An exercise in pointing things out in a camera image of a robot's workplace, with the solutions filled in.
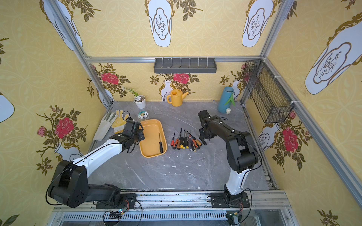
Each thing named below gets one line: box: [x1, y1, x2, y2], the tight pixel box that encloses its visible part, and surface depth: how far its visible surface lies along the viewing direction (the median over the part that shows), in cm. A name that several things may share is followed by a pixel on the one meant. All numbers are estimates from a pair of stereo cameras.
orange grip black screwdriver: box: [189, 133, 199, 148], surface depth 97 cm
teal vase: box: [217, 86, 235, 114], surface depth 105 cm
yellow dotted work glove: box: [111, 109, 130, 134], surface depth 108 cm
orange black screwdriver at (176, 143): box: [172, 135, 181, 150], surface depth 95 cm
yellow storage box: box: [139, 118, 168, 159], surface depth 95 cm
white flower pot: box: [133, 95, 146, 109], surface depth 115 cm
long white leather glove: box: [92, 112, 119, 141], surface depth 108 cm
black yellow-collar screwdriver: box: [182, 129, 187, 150], surface depth 96 cm
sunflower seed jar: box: [137, 110, 149, 120], surface depth 104 cm
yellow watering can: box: [166, 88, 190, 107], surface depth 116 cm
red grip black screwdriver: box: [170, 131, 176, 147], surface depth 99 cm
